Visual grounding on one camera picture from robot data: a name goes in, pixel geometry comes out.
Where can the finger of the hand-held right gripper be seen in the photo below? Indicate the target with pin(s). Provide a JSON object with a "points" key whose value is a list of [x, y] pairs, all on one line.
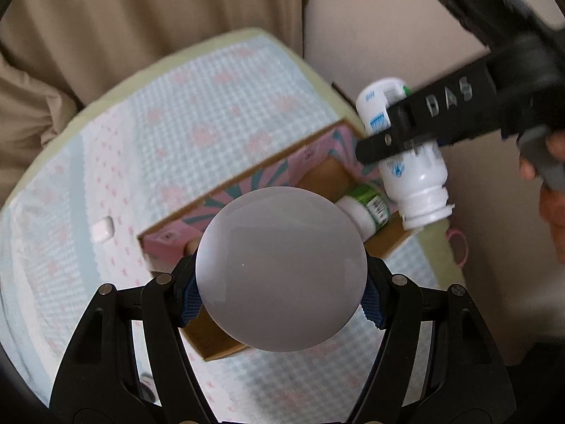
{"points": [[379, 148]]}

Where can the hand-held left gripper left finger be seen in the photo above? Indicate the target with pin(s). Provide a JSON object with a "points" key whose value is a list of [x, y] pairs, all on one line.
{"points": [[190, 304]]}

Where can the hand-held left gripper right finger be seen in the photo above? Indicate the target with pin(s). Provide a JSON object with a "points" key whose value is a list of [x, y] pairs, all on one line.
{"points": [[373, 307]]}

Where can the white plastic bottle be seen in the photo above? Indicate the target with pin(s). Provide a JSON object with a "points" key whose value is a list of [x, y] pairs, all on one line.
{"points": [[419, 181]]}

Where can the green label jar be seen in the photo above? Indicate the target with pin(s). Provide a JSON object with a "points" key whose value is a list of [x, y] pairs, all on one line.
{"points": [[370, 203]]}

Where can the white round jar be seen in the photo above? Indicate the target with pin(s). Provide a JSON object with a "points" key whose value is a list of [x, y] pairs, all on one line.
{"points": [[282, 269]]}

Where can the pink cardboard box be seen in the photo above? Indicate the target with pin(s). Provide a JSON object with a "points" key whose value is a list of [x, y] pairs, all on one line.
{"points": [[247, 185]]}

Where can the person's right hand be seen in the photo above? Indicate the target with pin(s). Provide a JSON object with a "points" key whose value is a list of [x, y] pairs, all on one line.
{"points": [[556, 225]]}

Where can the small white square object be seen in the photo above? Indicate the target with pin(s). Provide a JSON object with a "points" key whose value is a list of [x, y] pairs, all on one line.
{"points": [[103, 229]]}

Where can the beige curtain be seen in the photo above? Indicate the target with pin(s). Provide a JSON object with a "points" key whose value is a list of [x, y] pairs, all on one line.
{"points": [[132, 17]]}

